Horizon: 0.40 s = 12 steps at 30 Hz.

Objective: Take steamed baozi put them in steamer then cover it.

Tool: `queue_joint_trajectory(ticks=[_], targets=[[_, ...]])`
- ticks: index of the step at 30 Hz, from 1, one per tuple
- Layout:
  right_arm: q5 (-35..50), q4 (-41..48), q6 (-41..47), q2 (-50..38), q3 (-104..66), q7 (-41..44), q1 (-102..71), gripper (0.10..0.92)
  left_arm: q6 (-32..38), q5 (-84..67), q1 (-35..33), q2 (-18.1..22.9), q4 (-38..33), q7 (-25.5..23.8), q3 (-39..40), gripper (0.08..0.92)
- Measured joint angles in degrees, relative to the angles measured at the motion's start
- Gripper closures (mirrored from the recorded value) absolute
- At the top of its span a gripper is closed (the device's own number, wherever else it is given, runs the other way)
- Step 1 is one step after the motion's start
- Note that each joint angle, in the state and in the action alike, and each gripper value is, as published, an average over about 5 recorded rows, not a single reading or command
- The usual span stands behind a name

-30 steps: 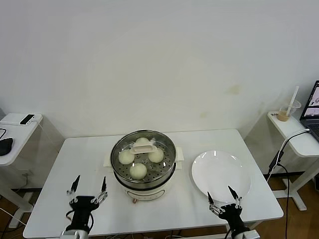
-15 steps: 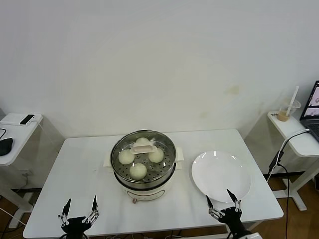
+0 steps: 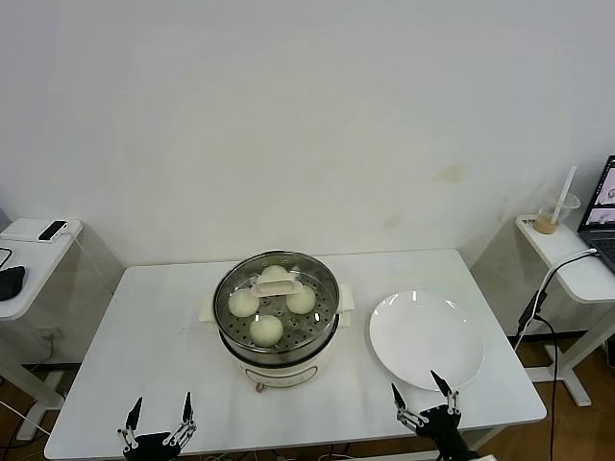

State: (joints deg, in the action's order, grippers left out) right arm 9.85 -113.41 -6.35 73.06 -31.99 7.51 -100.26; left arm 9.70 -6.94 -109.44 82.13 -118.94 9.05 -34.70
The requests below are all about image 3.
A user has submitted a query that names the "round glass lid cream handle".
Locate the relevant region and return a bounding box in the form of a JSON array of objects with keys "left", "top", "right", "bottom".
[{"left": 213, "top": 250, "right": 339, "bottom": 352}]

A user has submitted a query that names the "perforated stainless steel steamer basket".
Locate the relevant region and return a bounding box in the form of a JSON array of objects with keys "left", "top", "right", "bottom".
[{"left": 212, "top": 249, "right": 340, "bottom": 365}]

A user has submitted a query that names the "white steamed baozi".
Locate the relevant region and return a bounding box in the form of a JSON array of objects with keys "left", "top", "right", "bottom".
[
  {"left": 260, "top": 264, "right": 290, "bottom": 284},
  {"left": 228, "top": 290, "right": 261, "bottom": 319},
  {"left": 249, "top": 315, "right": 284, "bottom": 349},
  {"left": 286, "top": 286, "right": 317, "bottom": 315}
]

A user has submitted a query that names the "black open laptop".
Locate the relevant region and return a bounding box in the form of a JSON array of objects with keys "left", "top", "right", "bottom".
[{"left": 578, "top": 154, "right": 615, "bottom": 270}]

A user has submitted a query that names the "round white plate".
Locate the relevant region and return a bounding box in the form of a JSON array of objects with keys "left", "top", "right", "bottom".
[{"left": 369, "top": 289, "right": 485, "bottom": 391}]

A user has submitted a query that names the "cream electric cooker pot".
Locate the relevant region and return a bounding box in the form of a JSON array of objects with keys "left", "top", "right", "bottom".
[{"left": 199, "top": 282, "right": 357, "bottom": 395}]

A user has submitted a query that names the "black computer mouse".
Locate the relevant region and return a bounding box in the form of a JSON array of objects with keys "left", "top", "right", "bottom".
[{"left": 0, "top": 264, "right": 28, "bottom": 303}]

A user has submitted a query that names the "black power cable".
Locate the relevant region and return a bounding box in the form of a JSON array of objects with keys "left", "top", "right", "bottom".
[{"left": 535, "top": 314, "right": 563, "bottom": 461}]

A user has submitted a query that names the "clear plastic drink cup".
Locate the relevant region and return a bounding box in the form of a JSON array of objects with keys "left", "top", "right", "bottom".
[{"left": 536, "top": 194, "right": 582, "bottom": 236}]

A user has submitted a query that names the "black white laptop charging cable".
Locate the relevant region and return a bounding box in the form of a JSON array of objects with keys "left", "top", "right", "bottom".
[{"left": 511, "top": 247, "right": 601, "bottom": 350}]

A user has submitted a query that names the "white side table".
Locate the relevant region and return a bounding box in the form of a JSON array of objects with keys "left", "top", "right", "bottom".
[
  {"left": 0, "top": 217, "right": 86, "bottom": 441},
  {"left": 516, "top": 213, "right": 615, "bottom": 408}
]

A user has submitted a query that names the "white drinking straw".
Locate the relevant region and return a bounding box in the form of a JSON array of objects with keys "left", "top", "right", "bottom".
[{"left": 552, "top": 166, "right": 579, "bottom": 227}]

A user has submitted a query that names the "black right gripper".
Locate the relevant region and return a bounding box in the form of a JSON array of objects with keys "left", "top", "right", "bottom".
[{"left": 390, "top": 369, "right": 481, "bottom": 461}]

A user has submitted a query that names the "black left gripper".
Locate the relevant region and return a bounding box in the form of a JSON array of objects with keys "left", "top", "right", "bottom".
[{"left": 117, "top": 391, "right": 198, "bottom": 461}]

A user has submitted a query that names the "black smartphone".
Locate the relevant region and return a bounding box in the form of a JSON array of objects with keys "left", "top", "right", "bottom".
[{"left": 37, "top": 219, "right": 69, "bottom": 242}]

